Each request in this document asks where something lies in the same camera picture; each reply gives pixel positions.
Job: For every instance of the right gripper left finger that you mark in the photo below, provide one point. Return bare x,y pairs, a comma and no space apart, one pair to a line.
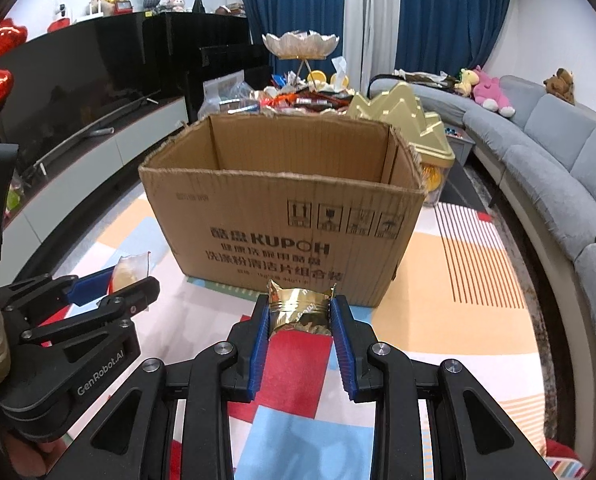
131,435

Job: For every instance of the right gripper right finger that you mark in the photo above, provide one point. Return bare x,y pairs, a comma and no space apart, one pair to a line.
471,436

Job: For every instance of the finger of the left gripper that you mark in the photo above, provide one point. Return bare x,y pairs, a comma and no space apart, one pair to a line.
128,301
90,287

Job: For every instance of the clear packet yellow cake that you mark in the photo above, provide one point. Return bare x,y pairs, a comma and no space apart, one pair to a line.
129,270

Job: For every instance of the gold small snack packet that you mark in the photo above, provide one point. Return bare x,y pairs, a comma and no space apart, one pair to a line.
299,309

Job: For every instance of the grey tv cabinet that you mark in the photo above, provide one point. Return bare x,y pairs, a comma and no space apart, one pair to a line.
40,215

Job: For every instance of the brown cardboard box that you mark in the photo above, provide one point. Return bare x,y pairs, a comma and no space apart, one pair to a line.
313,201

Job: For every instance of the black television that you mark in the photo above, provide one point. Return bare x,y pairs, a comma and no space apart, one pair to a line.
65,80

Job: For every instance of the grey curved sofa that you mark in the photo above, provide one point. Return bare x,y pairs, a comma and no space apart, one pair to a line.
541,165

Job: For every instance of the grey storage bin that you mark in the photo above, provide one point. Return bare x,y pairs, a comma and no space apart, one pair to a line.
460,142

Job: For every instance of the tiered white snack stand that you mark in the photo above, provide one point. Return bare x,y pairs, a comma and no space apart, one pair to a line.
320,83

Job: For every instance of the gold mountain lid tin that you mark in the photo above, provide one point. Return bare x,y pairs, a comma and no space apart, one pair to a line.
425,131

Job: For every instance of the pink plush toy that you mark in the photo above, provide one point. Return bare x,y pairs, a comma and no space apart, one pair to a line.
489,94

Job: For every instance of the yellow plush toy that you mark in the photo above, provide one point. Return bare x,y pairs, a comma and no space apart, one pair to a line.
468,79

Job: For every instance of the brown plush toy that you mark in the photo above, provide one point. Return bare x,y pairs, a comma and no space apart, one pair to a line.
561,85

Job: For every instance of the blue curtains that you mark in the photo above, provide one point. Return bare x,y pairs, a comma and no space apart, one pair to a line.
377,36

